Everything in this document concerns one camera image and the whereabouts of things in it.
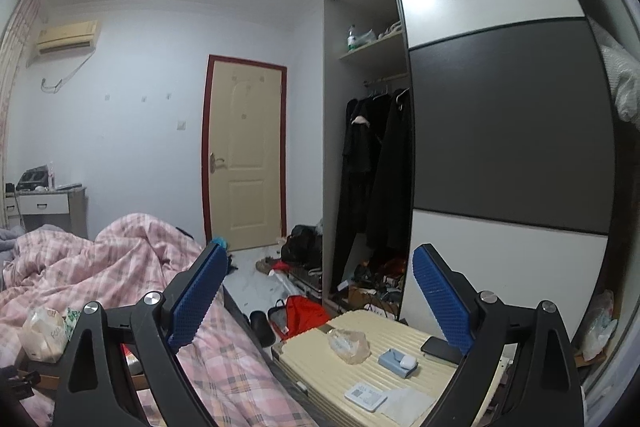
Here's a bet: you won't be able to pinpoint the red white tissue pack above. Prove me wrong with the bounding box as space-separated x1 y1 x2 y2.
120 343 141 372

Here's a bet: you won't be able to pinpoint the brown cardboard tray box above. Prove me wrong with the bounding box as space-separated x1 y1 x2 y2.
14 345 151 393

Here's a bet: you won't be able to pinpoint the white facial tissue pack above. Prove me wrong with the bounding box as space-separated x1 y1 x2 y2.
18 308 67 363

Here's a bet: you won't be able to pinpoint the green white crumpled plastic bag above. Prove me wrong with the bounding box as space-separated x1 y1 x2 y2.
62 308 81 340

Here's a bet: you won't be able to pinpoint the black smartphone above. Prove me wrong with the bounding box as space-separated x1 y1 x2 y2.
421 336 462 365

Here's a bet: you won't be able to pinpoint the pink plaid duvet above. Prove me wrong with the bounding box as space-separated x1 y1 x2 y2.
1 213 314 426

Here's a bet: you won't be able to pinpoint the light blue case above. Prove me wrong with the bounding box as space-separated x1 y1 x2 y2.
378 348 418 378

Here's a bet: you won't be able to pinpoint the grey blanket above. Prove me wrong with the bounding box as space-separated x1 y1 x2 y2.
0 225 25 259

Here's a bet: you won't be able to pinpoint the cream hard-shell suitcase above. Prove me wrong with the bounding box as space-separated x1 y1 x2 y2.
270 308 516 427

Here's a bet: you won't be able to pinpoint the white small card device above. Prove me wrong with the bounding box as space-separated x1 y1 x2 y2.
344 383 387 413

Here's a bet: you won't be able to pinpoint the white grey desk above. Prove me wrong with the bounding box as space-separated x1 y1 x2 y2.
4 186 88 239

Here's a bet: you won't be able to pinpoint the clear plastic tissue packet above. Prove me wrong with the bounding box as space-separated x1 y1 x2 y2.
326 329 371 365

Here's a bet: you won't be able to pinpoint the red bag on floor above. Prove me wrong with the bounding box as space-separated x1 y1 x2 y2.
267 296 330 340

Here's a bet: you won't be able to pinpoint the black device on desk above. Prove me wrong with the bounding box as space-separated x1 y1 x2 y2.
16 165 54 192

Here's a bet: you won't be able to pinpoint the black bag on floor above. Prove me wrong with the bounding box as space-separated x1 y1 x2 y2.
281 225 322 269

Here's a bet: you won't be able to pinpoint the black hanging coats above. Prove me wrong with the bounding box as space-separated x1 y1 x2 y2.
330 89 413 293

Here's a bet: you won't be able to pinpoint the beige door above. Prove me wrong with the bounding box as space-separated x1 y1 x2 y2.
202 55 286 251

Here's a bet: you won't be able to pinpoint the grey white sliding wardrobe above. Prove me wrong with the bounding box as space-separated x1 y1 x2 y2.
322 0 637 403

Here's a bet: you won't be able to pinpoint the floral beige curtain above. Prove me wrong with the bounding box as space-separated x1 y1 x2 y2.
1 0 46 225

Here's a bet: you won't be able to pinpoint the green white bottle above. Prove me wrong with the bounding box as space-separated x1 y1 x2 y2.
347 25 360 51

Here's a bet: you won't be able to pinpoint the wall air conditioner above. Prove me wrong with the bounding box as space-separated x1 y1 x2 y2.
32 20 101 58

